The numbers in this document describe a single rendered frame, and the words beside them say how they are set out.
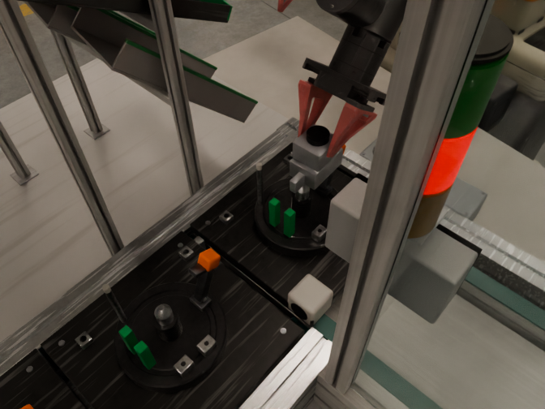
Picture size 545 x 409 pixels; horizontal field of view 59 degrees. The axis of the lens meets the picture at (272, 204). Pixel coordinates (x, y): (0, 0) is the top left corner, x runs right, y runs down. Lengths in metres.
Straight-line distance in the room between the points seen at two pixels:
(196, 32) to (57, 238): 2.25
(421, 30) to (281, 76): 0.95
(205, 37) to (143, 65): 2.30
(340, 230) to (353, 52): 0.25
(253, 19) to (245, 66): 1.91
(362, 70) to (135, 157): 0.56
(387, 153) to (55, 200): 0.78
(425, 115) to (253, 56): 1.01
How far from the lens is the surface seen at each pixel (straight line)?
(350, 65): 0.60
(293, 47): 1.28
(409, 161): 0.28
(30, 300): 0.88
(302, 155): 0.62
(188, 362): 0.60
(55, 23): 0.79
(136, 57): 0.68
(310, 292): 0.64
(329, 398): 0.67
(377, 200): 0.32
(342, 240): 0.44
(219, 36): 2.98
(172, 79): 0.68
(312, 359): 0.64
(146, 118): 1.10
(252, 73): 1.19
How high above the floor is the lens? 1.55
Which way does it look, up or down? 51 degrees down
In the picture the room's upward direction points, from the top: 1 degrees counter-clockwise
